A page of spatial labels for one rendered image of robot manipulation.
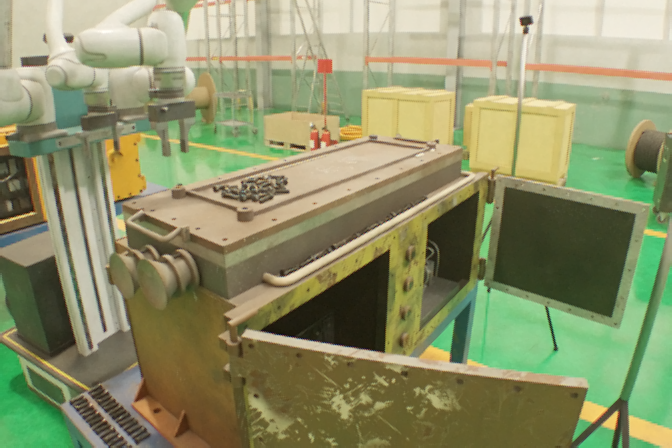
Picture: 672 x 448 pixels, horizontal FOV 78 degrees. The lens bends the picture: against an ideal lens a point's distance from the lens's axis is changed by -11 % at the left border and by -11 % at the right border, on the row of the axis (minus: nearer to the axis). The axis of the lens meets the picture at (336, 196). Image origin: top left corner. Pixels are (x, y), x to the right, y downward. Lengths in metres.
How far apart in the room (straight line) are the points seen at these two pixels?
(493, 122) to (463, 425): 5.46
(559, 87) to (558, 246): 8.39
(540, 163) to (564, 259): 4.03
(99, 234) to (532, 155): 5.04
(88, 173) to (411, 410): 1.91
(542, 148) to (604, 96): 4.39
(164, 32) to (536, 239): 1.69
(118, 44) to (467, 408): 1.15
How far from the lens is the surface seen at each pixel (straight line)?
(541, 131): 6.05
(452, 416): 0.93
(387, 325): 1.56
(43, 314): 2.58
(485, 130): 6.24
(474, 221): 2.12
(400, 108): 6.81
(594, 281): 2.16
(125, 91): 2.23
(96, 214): 2.47
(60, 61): 1.66
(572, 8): 10.50
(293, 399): 0.99
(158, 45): 1.30
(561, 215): 2.09
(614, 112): 10.29
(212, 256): 1.04
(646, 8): 10.38
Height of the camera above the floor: 1.76
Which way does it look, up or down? 18 degrees down
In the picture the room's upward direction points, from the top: straight up
